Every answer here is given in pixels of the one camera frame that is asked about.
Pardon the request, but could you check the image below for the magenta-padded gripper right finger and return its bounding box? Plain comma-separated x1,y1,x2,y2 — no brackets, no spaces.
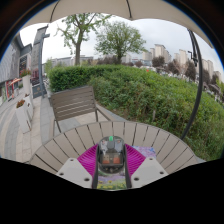
123,143,170,190

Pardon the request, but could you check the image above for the brown slatted chair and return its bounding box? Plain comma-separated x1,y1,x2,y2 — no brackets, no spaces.
49,85,113,138

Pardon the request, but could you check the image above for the tall thin-crowned tree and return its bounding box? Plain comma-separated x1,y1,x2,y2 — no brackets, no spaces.
55,12,113,67

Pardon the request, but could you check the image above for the tall grey sign pillar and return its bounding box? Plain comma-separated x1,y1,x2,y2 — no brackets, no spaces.
30,25,51,98

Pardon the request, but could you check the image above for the round-crowned tree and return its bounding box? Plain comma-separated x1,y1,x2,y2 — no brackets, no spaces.
94,20,148,65

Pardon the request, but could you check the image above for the black curved parasol pole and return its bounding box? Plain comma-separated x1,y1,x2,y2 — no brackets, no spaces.
179,28,205,141

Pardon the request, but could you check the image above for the green hedge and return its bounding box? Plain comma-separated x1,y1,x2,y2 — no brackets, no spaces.
47,63,224,163

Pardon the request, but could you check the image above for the white planter with orange flowers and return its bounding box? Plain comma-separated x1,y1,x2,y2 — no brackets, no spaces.
14,98,35,135

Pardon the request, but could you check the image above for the transparent grey computer mouse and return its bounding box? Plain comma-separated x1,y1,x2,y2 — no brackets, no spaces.
97,134,127,175

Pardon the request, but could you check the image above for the white planter with red flowers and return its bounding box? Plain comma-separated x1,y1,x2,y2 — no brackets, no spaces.
19,68,33,98

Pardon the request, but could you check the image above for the beige parasol canopy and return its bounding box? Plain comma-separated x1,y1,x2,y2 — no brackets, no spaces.
20,0,215,48

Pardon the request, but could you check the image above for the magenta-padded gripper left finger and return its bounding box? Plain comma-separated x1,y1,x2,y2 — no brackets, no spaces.
55,143,101,190

